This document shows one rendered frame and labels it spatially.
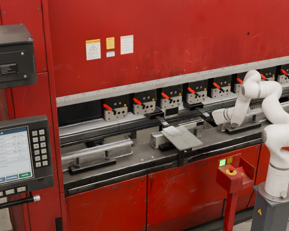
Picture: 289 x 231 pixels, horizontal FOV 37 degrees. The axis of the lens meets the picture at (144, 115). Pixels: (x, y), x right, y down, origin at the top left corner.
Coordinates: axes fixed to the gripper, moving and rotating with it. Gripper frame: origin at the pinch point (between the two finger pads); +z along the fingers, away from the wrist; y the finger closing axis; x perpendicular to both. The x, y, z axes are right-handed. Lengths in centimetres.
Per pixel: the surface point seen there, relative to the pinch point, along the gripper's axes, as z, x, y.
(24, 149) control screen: -7, 151, 48
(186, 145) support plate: -2.3, 38.7, -3.2
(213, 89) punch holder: -12.5, -0.9, 20.1
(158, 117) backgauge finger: 28.5, 15.8, 15.1
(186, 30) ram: -24, 21, 65
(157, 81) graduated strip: 0, 38, 43
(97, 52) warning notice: 4, 72, 75
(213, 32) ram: -31, 3, 57
